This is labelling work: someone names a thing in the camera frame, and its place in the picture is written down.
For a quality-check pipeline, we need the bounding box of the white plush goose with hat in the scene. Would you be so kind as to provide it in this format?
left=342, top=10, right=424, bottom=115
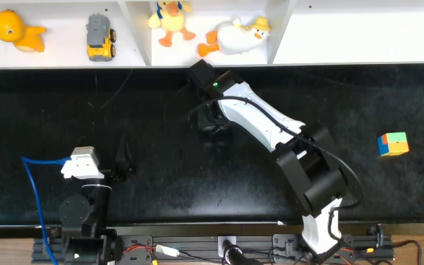
left=197, top=15, right=272, bottom=58

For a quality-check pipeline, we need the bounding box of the mounting rail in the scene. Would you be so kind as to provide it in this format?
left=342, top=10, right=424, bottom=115
left=31, top=233, right=423, bottom=265

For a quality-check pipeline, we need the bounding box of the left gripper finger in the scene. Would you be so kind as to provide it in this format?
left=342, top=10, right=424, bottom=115
left=115, top=132, right=136, bottom=174

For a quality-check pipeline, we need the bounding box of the blue cable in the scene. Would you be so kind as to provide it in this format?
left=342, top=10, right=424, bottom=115
left=21, top=155, right=73, bottom=265

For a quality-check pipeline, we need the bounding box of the many-coloured puzzle cube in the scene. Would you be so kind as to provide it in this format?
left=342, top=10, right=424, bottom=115
left=376, top=132, right=411, bottom=158

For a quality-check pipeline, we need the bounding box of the white shelf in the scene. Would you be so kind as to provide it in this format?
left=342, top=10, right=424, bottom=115
left=0, top=0, right=424, bottom=70

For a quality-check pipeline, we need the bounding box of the yellow plush duck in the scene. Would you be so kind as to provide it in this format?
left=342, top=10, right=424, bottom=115
left=148, top=0, right=197, bottom=48

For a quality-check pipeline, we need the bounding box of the yellow rubber duck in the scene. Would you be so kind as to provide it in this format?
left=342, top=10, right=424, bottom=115
left=0, top=9, right=47, bottom=54

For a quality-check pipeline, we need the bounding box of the grey and yellow toy truck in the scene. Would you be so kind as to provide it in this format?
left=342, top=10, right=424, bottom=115
left=85, top=13, right=118, bottom=63

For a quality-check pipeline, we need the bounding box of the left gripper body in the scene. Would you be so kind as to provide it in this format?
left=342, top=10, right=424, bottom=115
left=100, top=168, right=124, bottom=182

